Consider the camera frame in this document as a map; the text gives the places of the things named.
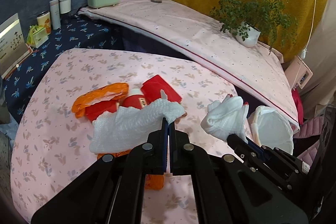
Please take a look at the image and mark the white tissue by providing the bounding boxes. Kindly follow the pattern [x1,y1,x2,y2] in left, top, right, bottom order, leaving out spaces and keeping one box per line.
[201,94,249,143]

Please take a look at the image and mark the orange blue snack wrapper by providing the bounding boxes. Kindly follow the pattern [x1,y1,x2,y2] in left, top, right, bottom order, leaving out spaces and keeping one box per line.
[112,149,165,190]

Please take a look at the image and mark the white paper towel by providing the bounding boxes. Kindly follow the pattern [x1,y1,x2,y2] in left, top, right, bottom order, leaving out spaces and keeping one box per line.
[89,99,185,154]

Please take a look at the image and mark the orange plastic bag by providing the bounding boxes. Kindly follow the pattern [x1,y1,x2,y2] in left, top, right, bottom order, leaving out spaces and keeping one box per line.
[71,83,129,118]

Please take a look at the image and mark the red paper envelope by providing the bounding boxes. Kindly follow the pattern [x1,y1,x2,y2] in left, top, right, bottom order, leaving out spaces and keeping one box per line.
[141,75,182,103]

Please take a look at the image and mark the red paper cup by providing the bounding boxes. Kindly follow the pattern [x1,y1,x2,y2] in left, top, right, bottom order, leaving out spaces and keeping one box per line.
[121,89,148,109]
[85,100,119,122]

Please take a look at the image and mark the trash bin with white bag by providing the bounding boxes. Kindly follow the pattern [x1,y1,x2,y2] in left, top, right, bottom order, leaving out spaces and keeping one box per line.
[248,106,294,155]

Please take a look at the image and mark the pink quilted jacket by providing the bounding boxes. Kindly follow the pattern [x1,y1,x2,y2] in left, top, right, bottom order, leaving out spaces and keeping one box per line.
[293,116,324,166]

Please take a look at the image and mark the red bag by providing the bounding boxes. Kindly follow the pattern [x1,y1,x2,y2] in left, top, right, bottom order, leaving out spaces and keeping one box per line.
[291,89,304,126]

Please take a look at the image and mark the pink rabbit print tablecloth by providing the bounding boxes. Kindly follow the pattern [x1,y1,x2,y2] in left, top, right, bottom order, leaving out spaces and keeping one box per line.
[10,48,236,221]

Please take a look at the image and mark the pink appliance box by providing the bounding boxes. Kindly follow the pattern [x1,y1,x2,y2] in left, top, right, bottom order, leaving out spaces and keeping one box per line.
[285,56,313,89]

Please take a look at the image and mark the pink dotted cushion mat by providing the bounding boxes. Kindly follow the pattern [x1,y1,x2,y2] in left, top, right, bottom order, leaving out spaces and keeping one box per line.
[79,0,299,132]

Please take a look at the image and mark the green plant in white pot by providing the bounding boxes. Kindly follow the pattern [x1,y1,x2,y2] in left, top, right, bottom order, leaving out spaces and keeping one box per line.
[210,0,298,47]

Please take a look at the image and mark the navy floral cloth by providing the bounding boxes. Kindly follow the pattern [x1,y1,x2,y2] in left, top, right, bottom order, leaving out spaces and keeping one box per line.
[3,15,124,123]

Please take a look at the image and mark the white card sign stand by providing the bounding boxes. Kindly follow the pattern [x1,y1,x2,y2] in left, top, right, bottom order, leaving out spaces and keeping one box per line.
[0,13,32,79]

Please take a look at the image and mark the small green white box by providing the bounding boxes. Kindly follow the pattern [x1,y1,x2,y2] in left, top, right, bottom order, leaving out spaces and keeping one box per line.
[26,25,49,48]

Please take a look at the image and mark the orange patterned tin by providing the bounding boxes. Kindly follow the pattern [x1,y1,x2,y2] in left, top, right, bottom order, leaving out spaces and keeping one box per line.
[37,11,51,35]

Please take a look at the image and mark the tall white bottle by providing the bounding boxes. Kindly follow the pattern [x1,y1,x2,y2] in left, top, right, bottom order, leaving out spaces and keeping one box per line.
[50,0,61,30]

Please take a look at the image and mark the white cylindrical jar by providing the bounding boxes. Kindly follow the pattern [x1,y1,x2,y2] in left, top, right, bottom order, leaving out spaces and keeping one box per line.
[59,0,71,14]

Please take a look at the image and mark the white lamp cable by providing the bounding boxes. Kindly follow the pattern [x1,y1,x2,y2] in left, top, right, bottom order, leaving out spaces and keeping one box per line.
[299,0,318,59]

